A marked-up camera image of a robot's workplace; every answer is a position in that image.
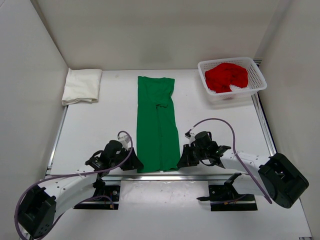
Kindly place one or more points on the aluminium left table rail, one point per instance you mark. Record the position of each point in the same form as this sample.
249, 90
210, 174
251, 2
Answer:
56, 141

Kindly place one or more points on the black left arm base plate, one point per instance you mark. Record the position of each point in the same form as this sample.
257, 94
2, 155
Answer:
106, 196

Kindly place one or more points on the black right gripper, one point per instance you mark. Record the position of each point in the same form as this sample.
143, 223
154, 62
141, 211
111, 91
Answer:
186, 160

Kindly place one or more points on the white plastic basket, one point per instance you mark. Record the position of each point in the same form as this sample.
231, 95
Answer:
257, 81

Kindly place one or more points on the aluminium right table rail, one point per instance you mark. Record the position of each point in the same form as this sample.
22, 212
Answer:
264, 124

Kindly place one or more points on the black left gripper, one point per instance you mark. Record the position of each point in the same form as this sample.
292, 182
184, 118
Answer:
133, 162

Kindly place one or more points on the red t shirt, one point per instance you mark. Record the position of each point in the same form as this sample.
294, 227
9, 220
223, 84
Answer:
220, 78

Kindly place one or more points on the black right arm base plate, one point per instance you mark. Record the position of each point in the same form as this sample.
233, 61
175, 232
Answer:
224, 197

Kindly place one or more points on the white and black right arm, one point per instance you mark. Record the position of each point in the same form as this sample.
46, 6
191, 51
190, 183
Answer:
272, 176

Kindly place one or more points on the green t shirt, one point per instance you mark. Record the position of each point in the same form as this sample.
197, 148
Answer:
157, 138

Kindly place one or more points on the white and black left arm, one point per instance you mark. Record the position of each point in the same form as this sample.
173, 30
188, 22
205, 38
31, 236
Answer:
46, 202

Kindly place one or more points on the white front cover board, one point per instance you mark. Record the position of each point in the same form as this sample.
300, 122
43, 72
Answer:
155, 210

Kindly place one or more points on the white t shirt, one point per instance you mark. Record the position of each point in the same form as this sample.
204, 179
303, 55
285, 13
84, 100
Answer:
82, 86

